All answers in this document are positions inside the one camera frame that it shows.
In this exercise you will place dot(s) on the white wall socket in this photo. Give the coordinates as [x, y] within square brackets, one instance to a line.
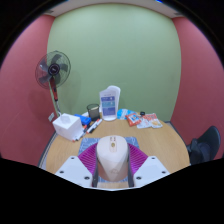
[51, 117]

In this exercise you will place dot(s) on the black red whiteboard marker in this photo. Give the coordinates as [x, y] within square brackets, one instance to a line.
[81, 133]
[94, 126]

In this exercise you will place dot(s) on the blue whiteboard eraser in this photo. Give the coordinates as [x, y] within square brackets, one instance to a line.
[84, 119]

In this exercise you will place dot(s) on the black backpack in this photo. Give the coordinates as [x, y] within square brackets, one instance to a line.
[197, 151]

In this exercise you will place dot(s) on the light blue packet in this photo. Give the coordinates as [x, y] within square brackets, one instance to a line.
[122, 113]

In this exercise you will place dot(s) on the white orange snack packet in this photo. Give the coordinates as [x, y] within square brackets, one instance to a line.
[150, 121]

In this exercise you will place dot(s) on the pale pink computer mouse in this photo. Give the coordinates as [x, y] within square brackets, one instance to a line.
[112, 156]

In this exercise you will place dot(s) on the black office chair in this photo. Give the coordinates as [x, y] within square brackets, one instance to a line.
[211, 138]

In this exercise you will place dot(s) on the white tissue box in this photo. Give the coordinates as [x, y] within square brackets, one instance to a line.
[67, 126]

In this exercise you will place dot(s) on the dark mesh pen cup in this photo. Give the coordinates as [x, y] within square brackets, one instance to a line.
[93, 112]

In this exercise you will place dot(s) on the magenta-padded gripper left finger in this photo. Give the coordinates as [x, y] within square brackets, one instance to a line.
[74, 167]

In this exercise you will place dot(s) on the blue patterned mouse pad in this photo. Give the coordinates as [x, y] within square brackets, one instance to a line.
[87, 143]

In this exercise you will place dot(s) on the red snack packet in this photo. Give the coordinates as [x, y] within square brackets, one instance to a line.
[133, 119]

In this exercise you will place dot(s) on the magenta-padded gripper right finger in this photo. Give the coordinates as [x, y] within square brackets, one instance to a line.
[150, 167]

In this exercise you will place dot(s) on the black standing fan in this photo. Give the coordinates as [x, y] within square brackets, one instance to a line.
[53, 69]

